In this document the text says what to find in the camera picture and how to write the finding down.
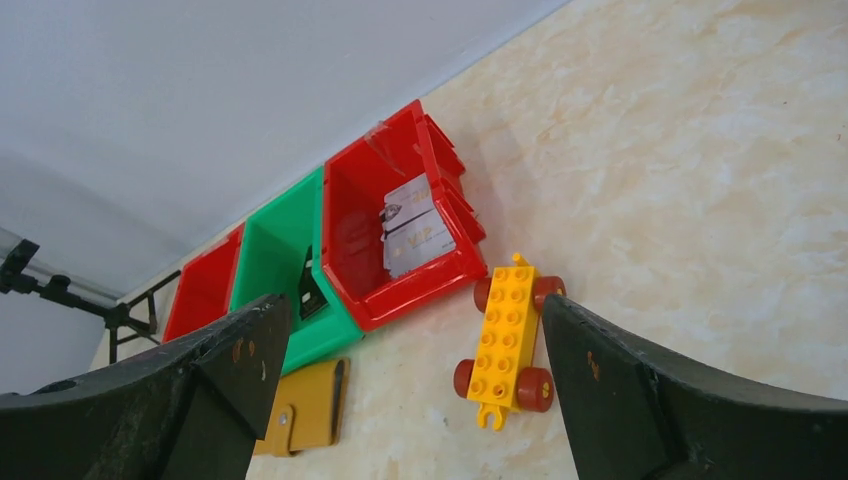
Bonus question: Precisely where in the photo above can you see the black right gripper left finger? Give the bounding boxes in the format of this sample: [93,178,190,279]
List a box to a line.
[1,294,292,479]

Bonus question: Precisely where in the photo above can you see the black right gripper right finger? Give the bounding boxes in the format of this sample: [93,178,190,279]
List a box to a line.
[543,294,847,479]

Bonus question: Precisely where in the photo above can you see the black card in green bin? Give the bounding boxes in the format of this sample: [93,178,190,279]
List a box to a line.
[298,245,328,321]

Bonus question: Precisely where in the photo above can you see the red bin with cards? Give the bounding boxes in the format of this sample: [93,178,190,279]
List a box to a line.
[320,100,487,332]

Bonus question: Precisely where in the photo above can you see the silver VIP cards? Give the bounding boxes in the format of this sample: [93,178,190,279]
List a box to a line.
[380,174,456,279]

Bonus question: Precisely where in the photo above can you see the red bin left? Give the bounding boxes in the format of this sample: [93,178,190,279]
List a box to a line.
[163,225,244,342]

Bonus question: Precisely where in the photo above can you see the yellow toy brick car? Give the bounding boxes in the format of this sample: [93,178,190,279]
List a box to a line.
[453,253,566,431]

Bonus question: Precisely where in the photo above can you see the black tripod with grey tube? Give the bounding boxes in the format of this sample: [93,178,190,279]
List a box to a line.
[1,230,181,364]

